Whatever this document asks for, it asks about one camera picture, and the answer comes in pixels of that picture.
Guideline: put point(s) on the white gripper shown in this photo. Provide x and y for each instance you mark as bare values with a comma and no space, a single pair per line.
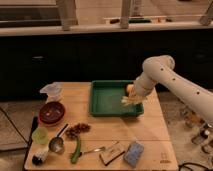
144,85

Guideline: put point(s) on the yellow banana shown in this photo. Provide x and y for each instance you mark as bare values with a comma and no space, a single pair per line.
132,100

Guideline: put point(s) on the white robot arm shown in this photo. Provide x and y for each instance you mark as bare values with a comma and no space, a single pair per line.
159,69

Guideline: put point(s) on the orange ball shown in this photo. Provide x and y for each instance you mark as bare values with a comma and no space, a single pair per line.
129,88

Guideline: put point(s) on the green plastic tray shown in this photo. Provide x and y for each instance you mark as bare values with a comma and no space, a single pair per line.
105,99

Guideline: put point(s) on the wooden block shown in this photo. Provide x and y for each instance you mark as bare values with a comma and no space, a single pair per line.
112,153

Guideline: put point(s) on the blue sponge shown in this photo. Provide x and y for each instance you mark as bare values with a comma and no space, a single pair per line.
133,153

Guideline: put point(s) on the metal spoon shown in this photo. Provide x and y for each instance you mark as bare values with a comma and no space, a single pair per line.
93,150

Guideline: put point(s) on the brown pine cone cluster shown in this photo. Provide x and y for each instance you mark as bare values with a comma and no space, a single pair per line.
73,131

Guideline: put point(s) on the clear measuring cup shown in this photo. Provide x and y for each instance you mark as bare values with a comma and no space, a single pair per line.
53,92

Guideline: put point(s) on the dark red bowl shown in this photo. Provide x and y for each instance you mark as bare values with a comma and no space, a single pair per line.
51,113

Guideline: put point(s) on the green chili pepper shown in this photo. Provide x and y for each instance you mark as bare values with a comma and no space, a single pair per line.
76,154

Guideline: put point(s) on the metal measuring scoop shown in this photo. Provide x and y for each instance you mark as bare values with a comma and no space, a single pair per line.
56,144

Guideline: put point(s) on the light green cup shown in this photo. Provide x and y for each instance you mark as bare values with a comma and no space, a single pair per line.
40,136

